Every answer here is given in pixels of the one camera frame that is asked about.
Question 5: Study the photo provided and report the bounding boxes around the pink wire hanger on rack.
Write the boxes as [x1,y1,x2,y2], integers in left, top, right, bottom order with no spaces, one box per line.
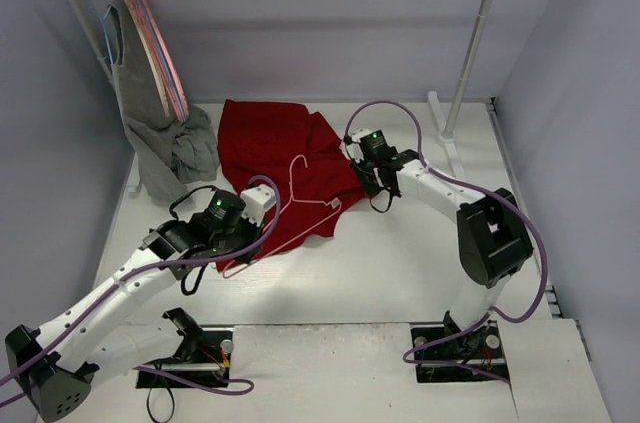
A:
[136,0,190,122]

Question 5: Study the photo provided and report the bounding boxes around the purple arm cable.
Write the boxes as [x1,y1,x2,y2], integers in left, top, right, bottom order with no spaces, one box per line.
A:
[0,173,281,397]
[346,100,551,385]

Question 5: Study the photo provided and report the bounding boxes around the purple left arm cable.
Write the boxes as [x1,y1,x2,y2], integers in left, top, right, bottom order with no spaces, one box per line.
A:
[0,173,281,397]

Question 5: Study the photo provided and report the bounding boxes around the red t-shirt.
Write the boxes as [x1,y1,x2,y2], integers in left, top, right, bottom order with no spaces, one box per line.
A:
[218,100,365,249]

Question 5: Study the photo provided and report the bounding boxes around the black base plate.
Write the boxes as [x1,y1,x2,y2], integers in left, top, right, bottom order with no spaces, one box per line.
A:
[136,327,234,389]
[412,321,510,384]

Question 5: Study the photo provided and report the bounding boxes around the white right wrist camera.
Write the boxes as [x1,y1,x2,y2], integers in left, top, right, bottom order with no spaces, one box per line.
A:
[343,128,371,161]

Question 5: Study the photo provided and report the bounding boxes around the blue wire hanger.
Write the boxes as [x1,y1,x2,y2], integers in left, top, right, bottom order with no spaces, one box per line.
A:
[83,0,117,67]

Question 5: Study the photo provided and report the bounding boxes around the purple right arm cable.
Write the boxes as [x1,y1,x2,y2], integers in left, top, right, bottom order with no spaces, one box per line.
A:
[346,100,551,385]

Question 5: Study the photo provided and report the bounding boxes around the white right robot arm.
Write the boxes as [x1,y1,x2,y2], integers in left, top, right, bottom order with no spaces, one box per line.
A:
[344,129,533,355]

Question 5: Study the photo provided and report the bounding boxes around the beige plastic hanger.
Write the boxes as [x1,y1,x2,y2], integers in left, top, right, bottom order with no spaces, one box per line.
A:
[123,0,171,117]

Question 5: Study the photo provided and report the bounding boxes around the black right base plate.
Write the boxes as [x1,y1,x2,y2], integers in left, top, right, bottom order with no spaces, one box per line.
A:
[412,321,510,384]

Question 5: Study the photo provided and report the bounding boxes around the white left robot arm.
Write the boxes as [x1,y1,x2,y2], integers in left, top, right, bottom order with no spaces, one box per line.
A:
[1,185,280,422]

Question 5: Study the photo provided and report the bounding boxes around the pink wire hanger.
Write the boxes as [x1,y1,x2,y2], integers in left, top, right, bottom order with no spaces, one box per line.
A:
[136,0,190,122]
[217,154,343,279]

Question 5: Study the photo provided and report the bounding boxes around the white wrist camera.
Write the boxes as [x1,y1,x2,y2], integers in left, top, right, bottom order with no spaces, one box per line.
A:
[343,128,371,161]
[240,185,277,225]

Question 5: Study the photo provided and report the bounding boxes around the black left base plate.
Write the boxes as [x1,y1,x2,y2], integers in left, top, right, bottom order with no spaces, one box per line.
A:
[136,327,234,389]

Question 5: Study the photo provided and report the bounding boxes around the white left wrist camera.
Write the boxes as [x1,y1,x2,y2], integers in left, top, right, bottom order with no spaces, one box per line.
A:
[240,185,277,225]

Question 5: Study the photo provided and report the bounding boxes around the grey hanging garment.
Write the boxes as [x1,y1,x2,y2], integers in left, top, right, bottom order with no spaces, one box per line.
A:
[107,0,220,204]

